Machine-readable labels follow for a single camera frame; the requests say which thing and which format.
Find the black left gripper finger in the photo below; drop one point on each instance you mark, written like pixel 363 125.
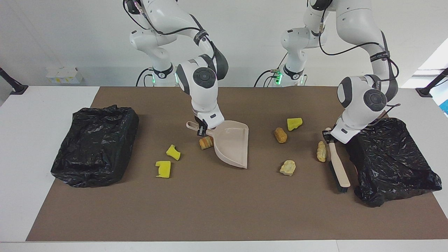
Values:
pixel 328 136

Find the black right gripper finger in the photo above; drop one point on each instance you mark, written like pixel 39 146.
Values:
pixel 202 127

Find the orange striped bread piece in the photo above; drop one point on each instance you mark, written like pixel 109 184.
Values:
pixel 205 143

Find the ridged pale bread piece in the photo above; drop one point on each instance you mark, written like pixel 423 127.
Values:
pixel 321 152

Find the beige hand brush black bristles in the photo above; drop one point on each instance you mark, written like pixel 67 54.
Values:
pixel 337 164

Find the beige plastic dustpan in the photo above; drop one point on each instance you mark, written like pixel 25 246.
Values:
pixel 232 143

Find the yellow sponge chunk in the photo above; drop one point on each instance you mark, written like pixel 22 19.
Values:
pixel 294 124

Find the small yellow sponge piece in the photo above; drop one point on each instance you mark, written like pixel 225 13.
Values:
pixel 173 153

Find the brown bread roll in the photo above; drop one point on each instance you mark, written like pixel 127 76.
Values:
pixel 280 135

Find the pale bread chunk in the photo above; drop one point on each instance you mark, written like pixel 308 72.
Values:
pixel 287 168

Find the notched yellow sponge block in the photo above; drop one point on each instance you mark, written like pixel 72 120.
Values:
pixel 164 169

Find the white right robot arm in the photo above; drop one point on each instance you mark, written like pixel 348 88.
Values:
pixel 204 78

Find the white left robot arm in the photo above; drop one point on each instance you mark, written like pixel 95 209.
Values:
pixel 364 101

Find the black bag lined bin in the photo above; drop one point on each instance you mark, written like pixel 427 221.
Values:
pixel 392 164
pixel 94 150

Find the brown table mat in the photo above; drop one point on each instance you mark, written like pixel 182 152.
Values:
pixel 224 220

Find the blue object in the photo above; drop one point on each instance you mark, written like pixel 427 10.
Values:
pixel 445 106

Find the white box stack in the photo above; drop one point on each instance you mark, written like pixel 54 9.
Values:
pixel 64 75

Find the black camera stand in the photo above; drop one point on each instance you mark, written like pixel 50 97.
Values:
pixel 425 91
pixel 15 89

